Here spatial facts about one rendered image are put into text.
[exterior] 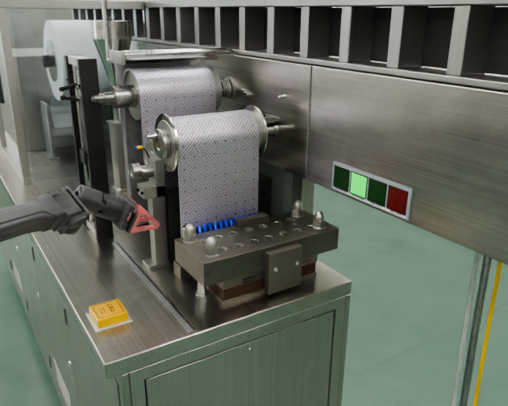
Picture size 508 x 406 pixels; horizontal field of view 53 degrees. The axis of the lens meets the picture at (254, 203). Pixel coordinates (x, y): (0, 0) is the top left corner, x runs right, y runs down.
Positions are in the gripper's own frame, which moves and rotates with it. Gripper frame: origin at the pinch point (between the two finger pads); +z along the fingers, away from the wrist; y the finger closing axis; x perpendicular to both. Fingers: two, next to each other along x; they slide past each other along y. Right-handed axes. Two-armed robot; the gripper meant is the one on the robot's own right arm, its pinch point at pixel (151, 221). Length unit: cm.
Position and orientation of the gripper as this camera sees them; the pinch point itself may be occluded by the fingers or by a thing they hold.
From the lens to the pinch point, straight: 130.1
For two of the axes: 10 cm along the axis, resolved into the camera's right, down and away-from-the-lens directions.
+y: 5.3, 2.9, -8.0
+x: 4.2, -9.1, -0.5
